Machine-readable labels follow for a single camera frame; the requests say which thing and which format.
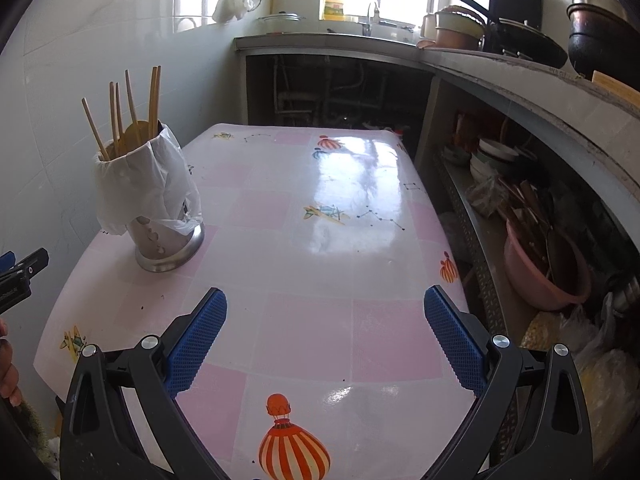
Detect steel pot with lid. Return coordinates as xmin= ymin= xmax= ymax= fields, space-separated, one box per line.
xmin=257 ymin=10 xmax=307 ymax=36

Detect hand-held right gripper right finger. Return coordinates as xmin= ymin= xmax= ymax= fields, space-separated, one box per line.
xmin=424 ymin=285 xmax=591 ymax=480

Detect concrete kitchen counter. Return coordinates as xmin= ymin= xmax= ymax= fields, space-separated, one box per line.
xmin=234 ymin=32 xmax=640 ymax=241

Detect stainless steel utensil holder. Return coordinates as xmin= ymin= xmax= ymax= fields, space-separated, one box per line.
xmin=127 ymin=200 xmax=206 ymax=273

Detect pink plastic basin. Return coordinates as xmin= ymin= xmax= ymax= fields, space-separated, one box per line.
xmin=504 ymin=220 xmax=592 ymax=312

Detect red plastic packet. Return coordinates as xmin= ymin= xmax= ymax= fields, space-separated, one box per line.
xmin=452 ymin=110 xmax=481 ymax=153

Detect brown cooking pot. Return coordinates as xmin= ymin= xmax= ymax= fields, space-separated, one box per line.
xmin=434 ymin=6 xmax=487 ymax=51

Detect black wok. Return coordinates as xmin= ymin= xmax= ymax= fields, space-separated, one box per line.
xmin=455 ymin=0 xmax=568 ymax=68

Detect steel bowl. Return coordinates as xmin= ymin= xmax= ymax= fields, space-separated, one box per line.
xmin=566 ymin=0 xmax=628 ymax=21

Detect black round pot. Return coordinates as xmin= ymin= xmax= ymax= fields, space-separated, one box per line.
xmin=567 ymin=2 xmax=640 ymax=78

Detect sink drain pipes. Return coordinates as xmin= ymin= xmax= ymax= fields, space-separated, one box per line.
xmin=272 ymin=55 xmax=386 ymax=116

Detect bundle of bamboo chopsticks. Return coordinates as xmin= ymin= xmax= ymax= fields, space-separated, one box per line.
xmin=81 ymin=65 xmax=163 ymax=161

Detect chrome sink faucet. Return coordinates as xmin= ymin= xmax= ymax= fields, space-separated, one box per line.
xmin=361 ymin=1 xmax=382 ymax=38

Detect cream bowl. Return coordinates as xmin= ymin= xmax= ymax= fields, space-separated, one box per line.
xmin=437 ymin=10 xmax=486 ymax=36

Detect person's left hand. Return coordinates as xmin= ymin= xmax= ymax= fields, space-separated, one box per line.
xmin=0 ymin=320 xmax=23 ymax=407

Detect pink printed plastic tablecloth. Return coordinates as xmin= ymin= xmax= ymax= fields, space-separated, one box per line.
xmin=32 ymin=122 xmax=476 ymax=480

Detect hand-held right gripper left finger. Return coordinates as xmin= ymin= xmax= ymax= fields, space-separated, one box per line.
xmin=59 ymin=287 xmax=228 ymax=480

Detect pile of kitchen tools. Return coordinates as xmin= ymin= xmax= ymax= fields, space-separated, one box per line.
xmin=500 ymin=180 xmax=566 ymax=271

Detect white plastic bag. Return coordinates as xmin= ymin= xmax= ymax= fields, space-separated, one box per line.
xmin=92 ymin=122 xmax=203 ymax=236

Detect yellow plastic bag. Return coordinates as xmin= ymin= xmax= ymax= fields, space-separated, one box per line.
xmin=520 ymin=310 xmax=640 ymax=441

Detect perforated metal shelf rack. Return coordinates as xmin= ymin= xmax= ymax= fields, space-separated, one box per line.
xmin=435 ymin=152 xmax=526 ymax=461

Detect cream plastic jug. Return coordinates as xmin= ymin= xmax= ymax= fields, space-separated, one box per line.
xmin=420 ymin=12 xmax=441 ymax=43

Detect stack of ceramic bowls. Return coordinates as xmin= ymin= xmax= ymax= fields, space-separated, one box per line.
xmin=470 ymin=137 xmax=521 ymax=183

